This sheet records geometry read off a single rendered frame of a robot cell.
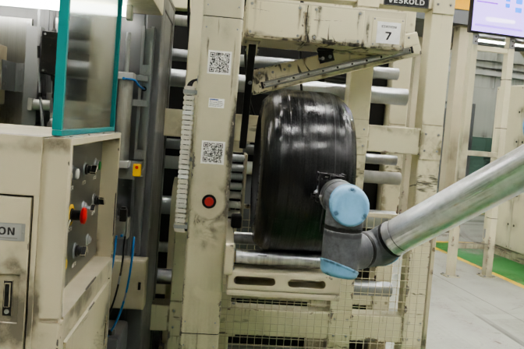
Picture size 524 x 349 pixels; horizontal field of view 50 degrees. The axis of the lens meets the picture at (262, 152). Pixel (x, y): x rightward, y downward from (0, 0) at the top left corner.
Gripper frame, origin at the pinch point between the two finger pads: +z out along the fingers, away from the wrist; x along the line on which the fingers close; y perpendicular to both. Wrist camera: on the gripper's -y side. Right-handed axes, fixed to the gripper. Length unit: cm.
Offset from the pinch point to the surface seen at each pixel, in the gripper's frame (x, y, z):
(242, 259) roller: 20.9, -24.3, 13.1
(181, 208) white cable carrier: 41.6, -10.9, 22.5
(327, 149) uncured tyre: -1.2, 12.7, 3.2
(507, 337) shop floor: -174, -114, 201
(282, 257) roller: 8.2, -22.7, 13.3
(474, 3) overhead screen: -192, 144, 350
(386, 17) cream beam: -27, 62, 48
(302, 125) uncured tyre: 6.6, 19.2, 6.6
